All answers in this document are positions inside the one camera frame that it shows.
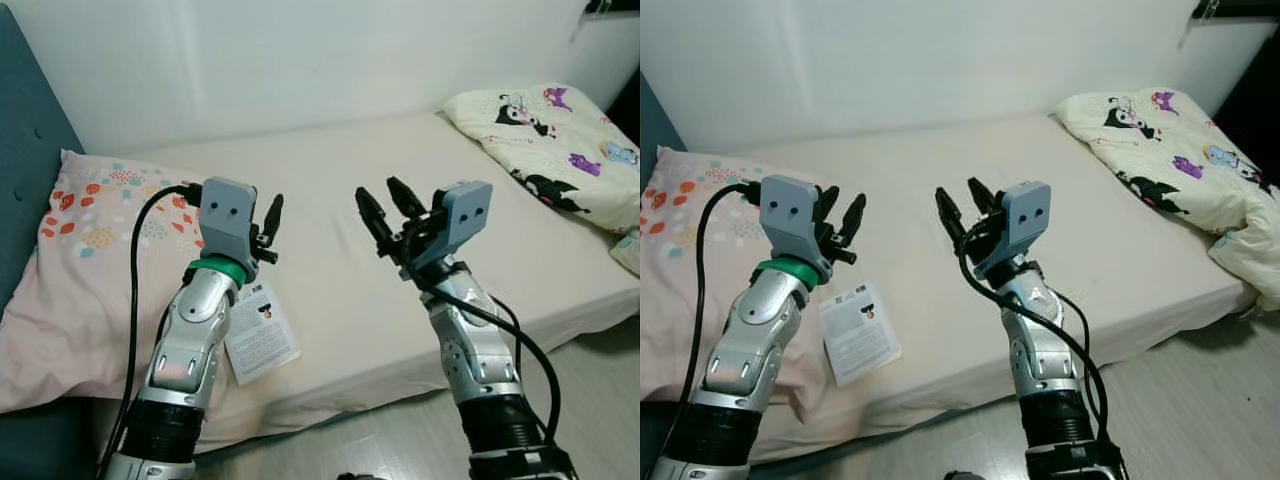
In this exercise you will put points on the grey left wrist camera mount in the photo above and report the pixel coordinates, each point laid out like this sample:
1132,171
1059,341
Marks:
228,215
790,215

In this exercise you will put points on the cream cartoon print blanket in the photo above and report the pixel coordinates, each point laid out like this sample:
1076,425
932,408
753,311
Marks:
1240,260
610,200

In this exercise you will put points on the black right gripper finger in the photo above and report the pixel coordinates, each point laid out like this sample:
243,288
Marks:
373,218
405,197
981,196
949,218

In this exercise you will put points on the bed with white sheet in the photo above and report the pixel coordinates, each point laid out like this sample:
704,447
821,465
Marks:
340,310
930,310

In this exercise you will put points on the black furniture piece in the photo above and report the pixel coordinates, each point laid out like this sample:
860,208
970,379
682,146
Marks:
1255,120

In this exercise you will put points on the white printed booklet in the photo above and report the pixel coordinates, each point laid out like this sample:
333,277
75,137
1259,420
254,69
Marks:
858,340
262,340

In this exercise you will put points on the pink patterned pillow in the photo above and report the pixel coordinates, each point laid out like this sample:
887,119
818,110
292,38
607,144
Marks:
70,320
680,320

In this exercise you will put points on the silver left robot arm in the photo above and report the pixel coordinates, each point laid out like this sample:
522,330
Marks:
745,355
190,350

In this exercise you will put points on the black wall shelf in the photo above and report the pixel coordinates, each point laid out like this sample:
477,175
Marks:
615,5
1240,8

